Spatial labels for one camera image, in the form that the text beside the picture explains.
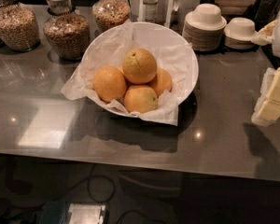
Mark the small stack paper bowls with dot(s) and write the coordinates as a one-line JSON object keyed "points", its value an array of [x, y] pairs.
{"points": [[238, 33]]}

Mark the white paper liner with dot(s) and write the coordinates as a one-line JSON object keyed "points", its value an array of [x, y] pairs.
{"points": [[109, 47]]}

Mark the left glass cereal jar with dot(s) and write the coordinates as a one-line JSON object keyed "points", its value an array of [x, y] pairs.
{"points": [[18, 26]]}

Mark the large stack paper bowls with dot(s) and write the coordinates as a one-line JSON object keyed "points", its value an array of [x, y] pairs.
{"points": [[203, 27]]}

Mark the orange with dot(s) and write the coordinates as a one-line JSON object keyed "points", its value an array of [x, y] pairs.
{"points": [[109, 83], [139, 66], [140, 98], [161, 82]]}

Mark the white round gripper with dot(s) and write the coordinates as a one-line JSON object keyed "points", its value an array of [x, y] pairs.
{"points": [[268, 107]]}

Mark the middle glass cereal jar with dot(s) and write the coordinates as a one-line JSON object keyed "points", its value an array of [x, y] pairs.
{"points": [[67, 32]]}

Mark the white stand behind bowl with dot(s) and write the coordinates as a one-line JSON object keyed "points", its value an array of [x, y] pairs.
{"points": [[170, 12]]}

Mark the white bowl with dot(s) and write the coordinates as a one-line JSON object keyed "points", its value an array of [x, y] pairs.
{"points": [[183, 78]]}

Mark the grey box on floor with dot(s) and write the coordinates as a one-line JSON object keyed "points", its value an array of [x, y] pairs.
{"points": [[74, 213]]}

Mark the glass cereal jar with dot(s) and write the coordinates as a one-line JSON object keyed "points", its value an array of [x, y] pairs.
{"points": [[18, 26], [110, 13], [67, 32]]}

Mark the small glass bottle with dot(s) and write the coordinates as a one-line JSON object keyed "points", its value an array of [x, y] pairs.
{"points": [[150, 8]]}

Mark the right glass cereal jar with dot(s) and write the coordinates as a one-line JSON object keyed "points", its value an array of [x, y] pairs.
{"points": [[110, 13]]}

